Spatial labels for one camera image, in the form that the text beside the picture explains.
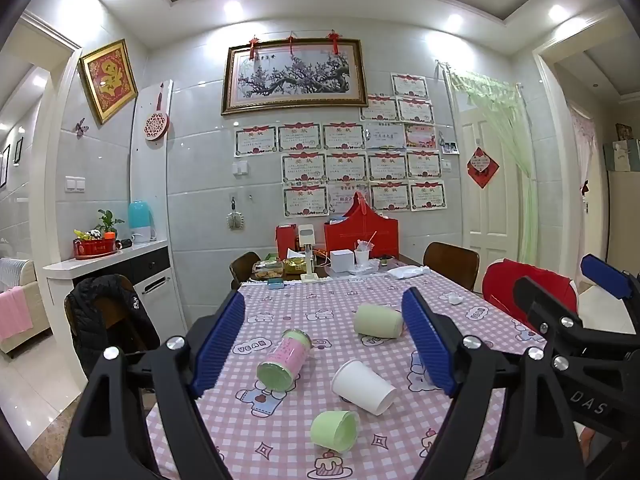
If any group of wall certificates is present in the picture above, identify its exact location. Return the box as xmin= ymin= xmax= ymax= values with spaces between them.
xmin=233 ymin=72 xmax=447 ymax=218

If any red box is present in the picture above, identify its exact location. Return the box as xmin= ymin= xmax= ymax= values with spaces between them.
xmin=275 ymin=224 xmax=299 ymax=261

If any blue humidifier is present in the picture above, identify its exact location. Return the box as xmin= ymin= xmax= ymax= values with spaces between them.
xmin=127 ymin=200 xmax=156 ymax=246

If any pink towel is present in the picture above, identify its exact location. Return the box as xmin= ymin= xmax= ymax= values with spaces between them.
xmin=0 ymin=287 xmax=33 ymax=341

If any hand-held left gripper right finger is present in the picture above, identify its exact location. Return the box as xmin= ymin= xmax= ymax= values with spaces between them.
xmin=401 ymin=287 xmax=590 ymax=480

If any white paper cup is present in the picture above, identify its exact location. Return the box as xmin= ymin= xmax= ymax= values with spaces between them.
xmin=331 ymin=358 xmax=397 ymax=416

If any pink cup with green lid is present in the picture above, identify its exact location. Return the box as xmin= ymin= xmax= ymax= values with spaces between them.
xmin=256 ymin=329 xmax=313 ymax=392

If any potted green plant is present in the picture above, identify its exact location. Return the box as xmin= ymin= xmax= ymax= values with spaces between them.
xmin=96 ymin=209 xmax=126 ymax=241

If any green string curtain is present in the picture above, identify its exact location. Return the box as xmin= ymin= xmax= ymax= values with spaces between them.
xmin=442 ymin=67 xmax=541 ymax=261

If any light green cup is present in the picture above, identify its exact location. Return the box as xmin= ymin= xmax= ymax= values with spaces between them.
xmin=353 ymin=304 xmax=405 ymax=339
xmin=310 ymin=409 xmax=361 ymax=453

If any white door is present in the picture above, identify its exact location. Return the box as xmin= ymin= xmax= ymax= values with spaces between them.
xmin=457 ymin=105 xmax=526 ymax=291

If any round red hanging ornament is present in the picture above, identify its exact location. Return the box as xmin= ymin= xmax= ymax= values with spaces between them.
xmin=144 ymin=82 xmax=171 ymax=145

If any beige sofa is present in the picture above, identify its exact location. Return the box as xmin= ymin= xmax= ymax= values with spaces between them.
xmin=0 ymin=280 xmax=51 ymax=358

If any brown wooden chair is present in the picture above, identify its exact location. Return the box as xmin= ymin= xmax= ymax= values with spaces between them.
xmin=230 ymin=251 xmax=263 ymax=291
xmin=422 ymin=241 xmax=481 ymax=292

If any clear cup with straws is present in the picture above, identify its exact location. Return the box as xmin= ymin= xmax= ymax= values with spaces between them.
xmin=354 ymin=232 xmax=378 ymax=268

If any red chair cover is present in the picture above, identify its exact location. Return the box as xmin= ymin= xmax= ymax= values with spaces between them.
xmin=482 ymin=258 xmax=581 ymax=333

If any red diamond door poster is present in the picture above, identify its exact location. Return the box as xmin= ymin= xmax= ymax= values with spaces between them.
xmin=467 ymin=146 xmax=500 ymax=189

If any framed plum blossom painting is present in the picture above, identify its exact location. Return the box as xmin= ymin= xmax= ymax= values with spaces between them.
xmin=221 ymin=38 xmax=369 ymax=117

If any red gift bag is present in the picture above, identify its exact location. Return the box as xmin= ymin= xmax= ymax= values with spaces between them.
xmin=322 ymin=192 xmax=401 ymax=263

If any white plastic bag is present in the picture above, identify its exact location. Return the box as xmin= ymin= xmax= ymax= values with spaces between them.
xmin=387 ymin=265 xmax=432 ymax=281

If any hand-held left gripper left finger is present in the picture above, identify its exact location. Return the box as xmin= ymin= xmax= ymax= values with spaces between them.
xmin=59 ymin=290 xmax=247 ymax=480

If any pink checked tablecloth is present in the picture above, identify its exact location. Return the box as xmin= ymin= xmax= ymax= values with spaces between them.
xmin=145 ymin=265 xmax=548 ymax=480

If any white cardboard box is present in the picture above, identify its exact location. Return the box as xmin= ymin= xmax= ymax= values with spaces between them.
xmin=331 ymin=249 xmax=355 ymax=275

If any black jacket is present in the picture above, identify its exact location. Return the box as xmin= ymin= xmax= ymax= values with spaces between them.
xmin=65 ymin=274 xmax=161 ymax=386

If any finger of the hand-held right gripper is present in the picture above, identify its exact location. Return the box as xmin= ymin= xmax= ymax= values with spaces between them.
xmin=580 ymin=254 xmax=640 ymax=335
xmin=514 ymin=276 xmax=590 ymax=357

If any white desk stand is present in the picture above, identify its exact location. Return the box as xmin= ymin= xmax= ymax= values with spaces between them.
xmin=297 ymin=226 xmax=321 ymax=282

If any gold framed red picture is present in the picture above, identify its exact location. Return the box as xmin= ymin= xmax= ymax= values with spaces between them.
xmin=79 ymin=39 xmax=139 ymax=126

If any white side cabinet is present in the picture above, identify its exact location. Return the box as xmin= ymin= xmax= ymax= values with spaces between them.
xmin=42 ymin=240 xmax=173 ymax=331

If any red fruit bowl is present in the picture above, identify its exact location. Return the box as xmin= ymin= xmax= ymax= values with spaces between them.
xmin=73 ymin=237 xmax=120 ymax=261

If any clear snack container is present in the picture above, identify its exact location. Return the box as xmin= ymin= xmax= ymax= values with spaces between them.
xmin=251 ymin=259 xmax=286 ymax=281

